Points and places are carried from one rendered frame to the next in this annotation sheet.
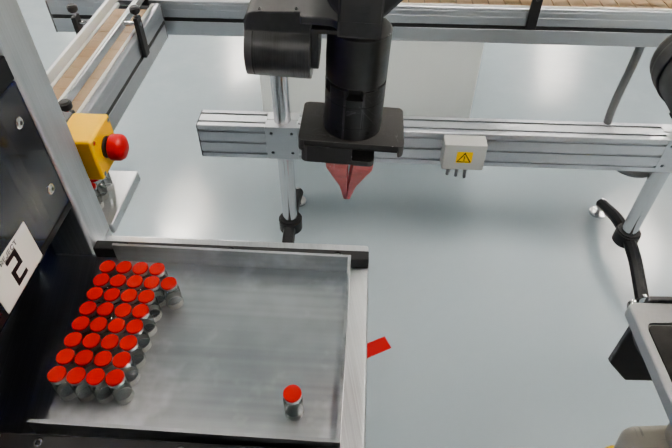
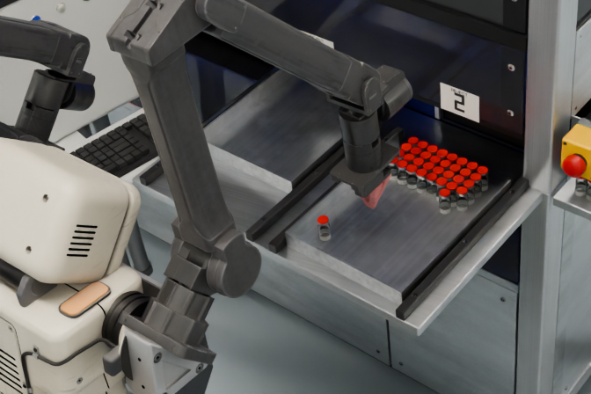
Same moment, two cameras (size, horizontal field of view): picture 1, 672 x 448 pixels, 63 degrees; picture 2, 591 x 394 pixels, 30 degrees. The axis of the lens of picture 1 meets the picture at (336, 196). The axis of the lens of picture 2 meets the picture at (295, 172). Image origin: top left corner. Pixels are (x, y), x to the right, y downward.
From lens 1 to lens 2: 1.81 m
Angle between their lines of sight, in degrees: 86
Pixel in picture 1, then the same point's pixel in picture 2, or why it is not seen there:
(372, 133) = (346, 161)
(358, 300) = (374, 298)
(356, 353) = (336, 279)
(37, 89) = (539, 72)
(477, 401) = not seen: outside the picture
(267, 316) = (398, 248)
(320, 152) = not seen: hidden behind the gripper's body
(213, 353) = (391, 216)
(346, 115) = not seen: hidden behind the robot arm
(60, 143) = (537, 109)
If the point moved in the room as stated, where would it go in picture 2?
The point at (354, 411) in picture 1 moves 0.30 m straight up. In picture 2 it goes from (303, 262) to (284, 132)
